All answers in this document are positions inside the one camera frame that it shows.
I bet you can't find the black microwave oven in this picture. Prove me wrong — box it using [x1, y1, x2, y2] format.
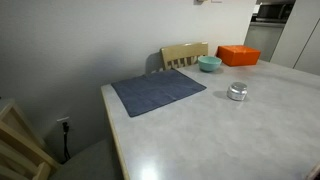
[256, 2, 294, 23]

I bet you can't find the grey kitchen counter cabinet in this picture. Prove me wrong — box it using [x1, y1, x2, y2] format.
[244, 22, 284, 62]

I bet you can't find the white wall outlet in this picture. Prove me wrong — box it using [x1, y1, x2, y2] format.
[56, 116, 72, 131]

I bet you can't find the dark blue cloth mat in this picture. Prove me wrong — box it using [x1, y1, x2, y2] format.
[111, 70, 206, 117]

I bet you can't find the silver tin lid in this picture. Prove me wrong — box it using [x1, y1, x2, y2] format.
[231, 82, 247, 91]

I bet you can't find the black power cable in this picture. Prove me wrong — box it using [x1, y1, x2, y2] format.
[61, 121, 72, 162]

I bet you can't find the orange box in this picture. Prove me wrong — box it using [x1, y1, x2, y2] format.
[217, 45, 261, 66]

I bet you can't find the green bowl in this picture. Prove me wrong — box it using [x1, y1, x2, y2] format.
[198, 56, 222, 72]

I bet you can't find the silver candle tin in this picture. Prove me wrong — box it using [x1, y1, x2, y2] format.
[227, 88, 247, 101]

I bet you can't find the wooden chair front left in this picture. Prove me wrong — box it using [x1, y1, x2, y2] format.
[0, 99, 61, 180]

